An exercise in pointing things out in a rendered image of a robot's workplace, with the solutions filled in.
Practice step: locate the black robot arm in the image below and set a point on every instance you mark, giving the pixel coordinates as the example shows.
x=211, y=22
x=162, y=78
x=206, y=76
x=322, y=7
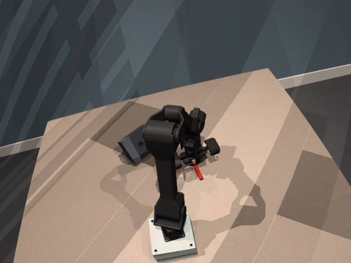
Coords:
x=162, y=139

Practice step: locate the red peg with white band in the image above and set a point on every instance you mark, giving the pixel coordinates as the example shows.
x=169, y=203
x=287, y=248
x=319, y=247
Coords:
x=197, y=171

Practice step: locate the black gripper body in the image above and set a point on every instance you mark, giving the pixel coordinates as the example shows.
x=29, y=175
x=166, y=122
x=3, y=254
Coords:
x=189, y=155

